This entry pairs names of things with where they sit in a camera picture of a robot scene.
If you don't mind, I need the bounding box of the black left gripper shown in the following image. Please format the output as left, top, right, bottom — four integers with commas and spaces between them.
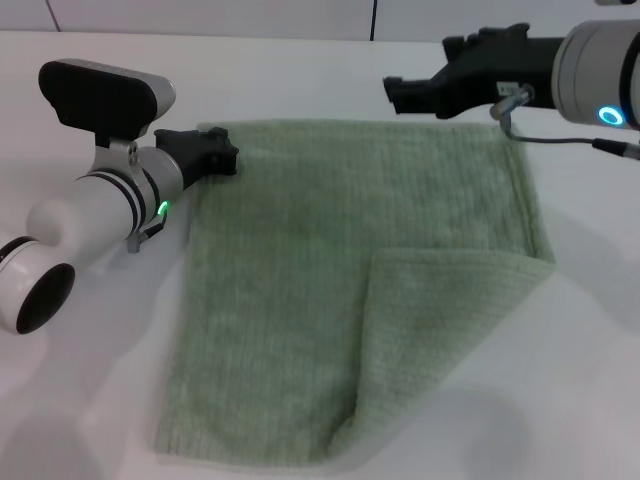
153, 126, 242, 190

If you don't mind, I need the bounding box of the short left gripper cable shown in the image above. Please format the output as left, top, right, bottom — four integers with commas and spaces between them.
126, 218, 167, 255

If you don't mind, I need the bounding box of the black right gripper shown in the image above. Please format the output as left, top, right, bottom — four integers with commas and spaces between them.
382, 22, 566, 120

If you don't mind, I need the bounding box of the green terry towel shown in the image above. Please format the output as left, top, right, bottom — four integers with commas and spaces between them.
152, 118, 557, 452

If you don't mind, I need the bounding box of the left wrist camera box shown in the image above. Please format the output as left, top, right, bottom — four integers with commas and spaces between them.
38, 58, 178, 149

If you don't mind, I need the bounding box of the grey right gripper cable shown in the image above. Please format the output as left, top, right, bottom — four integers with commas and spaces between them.
488, 83, 640, 161

